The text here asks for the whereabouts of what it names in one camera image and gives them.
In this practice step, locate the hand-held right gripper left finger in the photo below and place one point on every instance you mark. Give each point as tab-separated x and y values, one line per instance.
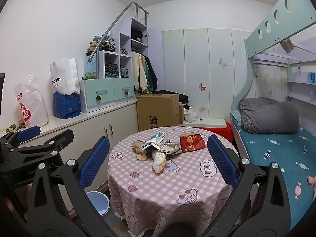
95	163

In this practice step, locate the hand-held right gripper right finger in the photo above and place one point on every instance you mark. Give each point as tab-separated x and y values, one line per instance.
222	161

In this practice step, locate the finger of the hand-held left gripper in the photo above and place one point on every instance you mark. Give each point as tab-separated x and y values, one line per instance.
29	132
56	140

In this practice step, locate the red bottle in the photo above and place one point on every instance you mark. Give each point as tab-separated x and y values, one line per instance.
192	143

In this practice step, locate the blue trash bin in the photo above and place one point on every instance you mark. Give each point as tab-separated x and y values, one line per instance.
98	202

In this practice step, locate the brown wrapper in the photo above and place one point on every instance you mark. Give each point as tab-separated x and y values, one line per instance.
140	153

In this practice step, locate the grey white bag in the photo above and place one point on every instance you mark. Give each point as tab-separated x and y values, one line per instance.
170	148

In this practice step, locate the white orange wrapper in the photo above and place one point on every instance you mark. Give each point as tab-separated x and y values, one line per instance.
159	163

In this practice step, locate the white blue printed package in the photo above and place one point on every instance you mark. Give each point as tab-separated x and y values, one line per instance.
158	139

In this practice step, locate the person's left hand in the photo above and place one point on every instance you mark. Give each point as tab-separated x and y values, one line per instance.
14	207

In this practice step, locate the small brown item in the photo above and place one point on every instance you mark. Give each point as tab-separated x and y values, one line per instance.
22	124

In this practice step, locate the small green item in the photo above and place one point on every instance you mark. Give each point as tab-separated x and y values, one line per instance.
11	128

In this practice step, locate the red storage box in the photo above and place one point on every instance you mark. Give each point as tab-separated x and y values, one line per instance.
222	131

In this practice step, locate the white plastic bag red print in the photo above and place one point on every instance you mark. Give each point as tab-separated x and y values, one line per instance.
32	101

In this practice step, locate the white low cabinet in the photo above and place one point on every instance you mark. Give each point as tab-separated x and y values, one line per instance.
93	130

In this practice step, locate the white board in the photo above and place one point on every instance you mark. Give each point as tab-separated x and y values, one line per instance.
209	122

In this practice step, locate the round table pink checked tablecloth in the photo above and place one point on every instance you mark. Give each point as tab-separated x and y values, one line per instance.
187	185

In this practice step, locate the checked pillow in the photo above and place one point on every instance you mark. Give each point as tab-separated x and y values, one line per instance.
236	117

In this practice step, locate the teal candy print bedsheet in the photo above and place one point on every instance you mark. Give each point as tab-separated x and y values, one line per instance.
276	150

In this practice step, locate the pink flower sticker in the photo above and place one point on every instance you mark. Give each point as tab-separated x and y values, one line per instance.
202	109

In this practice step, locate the small white plastic bag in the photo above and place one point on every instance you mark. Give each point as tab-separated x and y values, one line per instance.
190	114

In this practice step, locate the white paper bag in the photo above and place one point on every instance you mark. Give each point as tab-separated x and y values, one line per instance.
65	76

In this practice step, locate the grey duvet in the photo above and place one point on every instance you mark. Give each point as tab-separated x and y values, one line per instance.
269	114

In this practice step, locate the mint green drawer unit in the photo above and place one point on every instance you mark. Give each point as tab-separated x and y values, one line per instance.
101	88

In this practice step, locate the green plant ornament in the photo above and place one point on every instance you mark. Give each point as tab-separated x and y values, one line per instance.
88	76

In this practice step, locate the black clothes pile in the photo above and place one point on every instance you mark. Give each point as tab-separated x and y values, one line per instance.
184	98

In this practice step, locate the pink butterfly sticker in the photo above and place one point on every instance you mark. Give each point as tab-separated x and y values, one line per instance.
202	87

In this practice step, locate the large cardboard box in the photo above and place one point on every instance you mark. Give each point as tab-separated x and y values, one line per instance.
158	108

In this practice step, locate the dark folded clothes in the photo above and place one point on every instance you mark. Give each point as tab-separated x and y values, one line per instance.
111	70

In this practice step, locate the blue folded jeans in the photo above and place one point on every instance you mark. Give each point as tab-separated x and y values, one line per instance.
124	73

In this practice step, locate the white butterfly sticker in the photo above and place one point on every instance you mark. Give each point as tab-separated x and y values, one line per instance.
223	62

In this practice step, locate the cream hanging jacket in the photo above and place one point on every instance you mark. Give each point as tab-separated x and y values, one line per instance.
138	71

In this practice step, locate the green hanging jacket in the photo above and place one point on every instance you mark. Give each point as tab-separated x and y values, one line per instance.
147	74

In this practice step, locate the black hanging jacket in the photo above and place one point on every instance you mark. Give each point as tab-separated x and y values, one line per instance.
153	76

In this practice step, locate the stack of folded clothes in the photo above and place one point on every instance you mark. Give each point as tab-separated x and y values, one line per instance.
101	45

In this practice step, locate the white panelled wardrobe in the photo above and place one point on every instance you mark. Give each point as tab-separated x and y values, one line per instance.
195	54

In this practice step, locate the purple cubby shelf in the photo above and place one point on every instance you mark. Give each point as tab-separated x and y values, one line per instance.
119	42

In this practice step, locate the blue box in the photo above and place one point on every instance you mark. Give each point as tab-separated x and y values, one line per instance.
313	77

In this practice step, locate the black folded clothes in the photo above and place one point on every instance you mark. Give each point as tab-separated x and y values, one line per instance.
137	35

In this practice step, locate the mint green bunk bed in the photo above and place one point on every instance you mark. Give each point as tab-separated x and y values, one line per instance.
271	27

